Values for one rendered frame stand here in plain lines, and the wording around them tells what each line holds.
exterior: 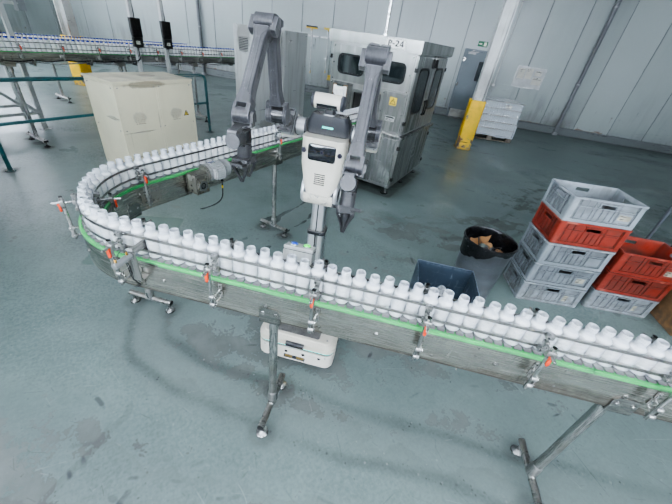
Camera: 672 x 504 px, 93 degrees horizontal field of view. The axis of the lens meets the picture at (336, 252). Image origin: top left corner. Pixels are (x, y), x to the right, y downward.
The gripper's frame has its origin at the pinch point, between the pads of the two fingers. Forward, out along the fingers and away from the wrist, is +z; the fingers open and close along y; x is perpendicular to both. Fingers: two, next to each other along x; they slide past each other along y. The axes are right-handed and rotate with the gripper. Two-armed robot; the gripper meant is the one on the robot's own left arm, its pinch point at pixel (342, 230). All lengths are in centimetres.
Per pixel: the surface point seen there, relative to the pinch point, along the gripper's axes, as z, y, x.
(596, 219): -37, 251, 42
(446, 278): 20, 83, 24
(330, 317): 38.3, 5.4, 7.2
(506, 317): 22, 59, -33
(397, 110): -150, 183, 271
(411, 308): 26.3, 30.7, -12.6
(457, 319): 27, 45, -23
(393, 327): 36.2, 27.2, -8.3
